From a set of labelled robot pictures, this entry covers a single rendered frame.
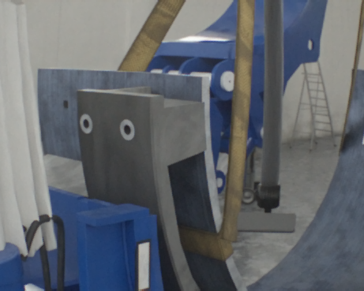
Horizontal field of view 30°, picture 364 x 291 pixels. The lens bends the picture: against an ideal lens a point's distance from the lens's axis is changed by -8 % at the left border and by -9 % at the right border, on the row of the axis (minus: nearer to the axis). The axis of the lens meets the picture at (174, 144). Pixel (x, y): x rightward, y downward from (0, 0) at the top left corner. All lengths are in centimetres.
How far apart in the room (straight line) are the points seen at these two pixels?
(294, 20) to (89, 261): 416
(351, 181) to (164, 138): 209
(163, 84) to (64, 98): 41
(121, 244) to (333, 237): 197
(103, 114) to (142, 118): 13
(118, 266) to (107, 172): 28
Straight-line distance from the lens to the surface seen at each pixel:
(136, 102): 167
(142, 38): 229
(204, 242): 192
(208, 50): 502
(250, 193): 1135
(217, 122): 481
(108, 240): 160
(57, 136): 222
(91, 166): 183
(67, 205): 184
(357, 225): 348
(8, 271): 152
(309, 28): 577
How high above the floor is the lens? 248
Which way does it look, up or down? 8 degrees down
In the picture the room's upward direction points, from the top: 2 degrees clockwise
